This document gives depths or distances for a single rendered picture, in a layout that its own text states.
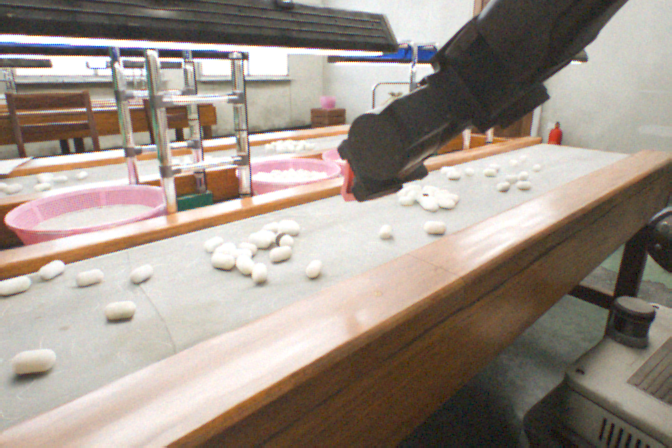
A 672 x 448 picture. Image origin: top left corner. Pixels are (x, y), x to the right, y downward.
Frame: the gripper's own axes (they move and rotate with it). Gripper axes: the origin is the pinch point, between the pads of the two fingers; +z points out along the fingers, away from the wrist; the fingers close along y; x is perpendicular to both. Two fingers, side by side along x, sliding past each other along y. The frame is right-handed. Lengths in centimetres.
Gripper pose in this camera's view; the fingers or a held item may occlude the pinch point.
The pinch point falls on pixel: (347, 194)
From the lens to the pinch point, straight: 51.1
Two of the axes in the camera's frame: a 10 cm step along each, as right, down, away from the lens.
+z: -4.7, 4.4, 7.7
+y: -7.8, 2.1, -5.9
